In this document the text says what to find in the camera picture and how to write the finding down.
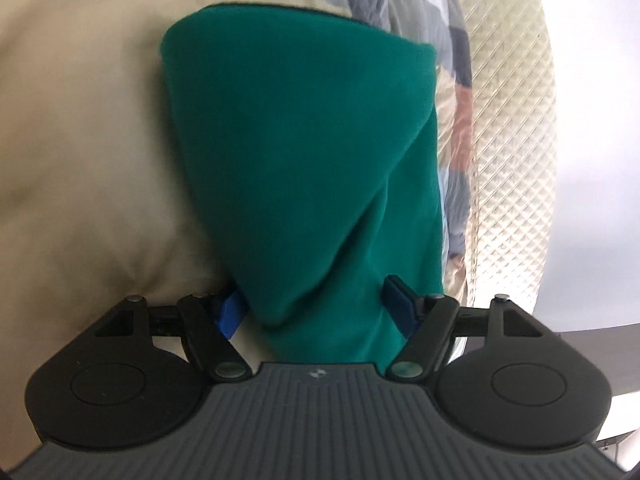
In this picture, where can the dark bed frame panel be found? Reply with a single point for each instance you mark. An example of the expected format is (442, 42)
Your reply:
(605, 355)

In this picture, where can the patchwork blanket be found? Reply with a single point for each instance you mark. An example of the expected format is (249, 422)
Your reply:
(75, 160)

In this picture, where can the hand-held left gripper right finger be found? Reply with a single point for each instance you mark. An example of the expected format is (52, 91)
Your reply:
(400, 305)

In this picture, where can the green hoodie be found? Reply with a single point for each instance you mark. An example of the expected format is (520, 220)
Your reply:
(300, 160)

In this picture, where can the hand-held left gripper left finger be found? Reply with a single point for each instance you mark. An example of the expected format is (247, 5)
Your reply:
(232, 312)

